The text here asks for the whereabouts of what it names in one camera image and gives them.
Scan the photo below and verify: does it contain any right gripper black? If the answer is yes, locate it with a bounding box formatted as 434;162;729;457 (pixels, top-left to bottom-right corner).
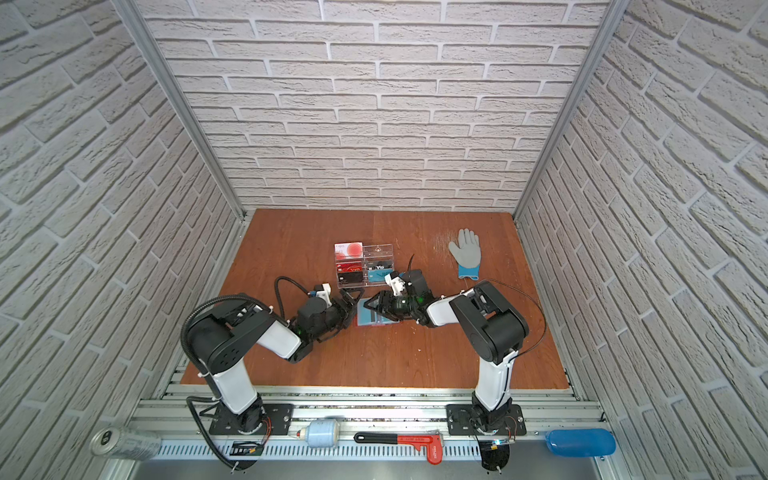
365;290;420;321

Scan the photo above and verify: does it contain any red leather card holder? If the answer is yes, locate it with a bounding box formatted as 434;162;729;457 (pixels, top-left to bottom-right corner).
356;297;402;328

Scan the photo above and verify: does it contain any light teal card from holder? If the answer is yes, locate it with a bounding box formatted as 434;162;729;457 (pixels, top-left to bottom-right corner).
359;298;397;326

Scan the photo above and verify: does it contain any clear acrylic card display stand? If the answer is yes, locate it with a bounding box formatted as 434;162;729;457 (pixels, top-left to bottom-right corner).
335;244;394;288

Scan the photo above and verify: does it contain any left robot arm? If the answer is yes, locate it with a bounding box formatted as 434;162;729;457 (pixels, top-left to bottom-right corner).
180;289;363;434

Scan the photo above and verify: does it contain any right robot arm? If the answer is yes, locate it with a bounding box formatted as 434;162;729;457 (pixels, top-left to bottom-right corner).
363;270;530;433

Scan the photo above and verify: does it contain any teal VIP card in stand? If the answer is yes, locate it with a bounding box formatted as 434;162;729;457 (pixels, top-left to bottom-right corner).
367;268;393;284

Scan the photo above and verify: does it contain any black logo Vip card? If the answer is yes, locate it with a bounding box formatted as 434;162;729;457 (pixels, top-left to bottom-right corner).
366;259;393;270

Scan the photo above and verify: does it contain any red VIP card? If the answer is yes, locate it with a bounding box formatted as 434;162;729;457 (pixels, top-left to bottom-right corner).
336;260;363;273

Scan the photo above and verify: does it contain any red white patterned card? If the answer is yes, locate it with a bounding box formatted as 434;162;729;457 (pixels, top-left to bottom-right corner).
334;242;364;263

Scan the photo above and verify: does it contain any grey work glove blue cuff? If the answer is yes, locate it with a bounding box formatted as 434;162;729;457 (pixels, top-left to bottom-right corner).
448;229;482;281

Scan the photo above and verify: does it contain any red black pipe wrench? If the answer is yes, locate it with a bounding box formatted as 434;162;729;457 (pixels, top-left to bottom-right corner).
353;432;443;465

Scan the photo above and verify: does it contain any blue plastic case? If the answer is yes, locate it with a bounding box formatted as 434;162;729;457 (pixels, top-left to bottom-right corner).
545;428;617;458

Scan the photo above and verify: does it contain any silver drink can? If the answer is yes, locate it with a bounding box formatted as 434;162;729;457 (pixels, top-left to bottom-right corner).
90;427;162;461

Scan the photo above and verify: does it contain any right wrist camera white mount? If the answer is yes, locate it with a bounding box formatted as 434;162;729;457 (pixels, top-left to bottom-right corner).
385;272;406;296

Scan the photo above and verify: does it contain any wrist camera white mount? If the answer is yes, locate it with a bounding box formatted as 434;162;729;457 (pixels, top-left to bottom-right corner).
311;283;332;307
385;272;406;296

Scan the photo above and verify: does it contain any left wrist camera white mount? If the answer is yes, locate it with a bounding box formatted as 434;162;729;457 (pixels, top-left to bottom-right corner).
311;283;332;307

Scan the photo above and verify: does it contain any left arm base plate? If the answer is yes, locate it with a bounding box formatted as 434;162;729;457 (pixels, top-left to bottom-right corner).
208;403;294;436

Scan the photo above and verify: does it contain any aluminium rail frame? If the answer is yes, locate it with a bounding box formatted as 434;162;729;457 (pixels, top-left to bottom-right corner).
126;383;609;479

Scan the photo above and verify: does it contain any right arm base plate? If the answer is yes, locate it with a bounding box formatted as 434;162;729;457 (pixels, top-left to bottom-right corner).
446;402;527;438

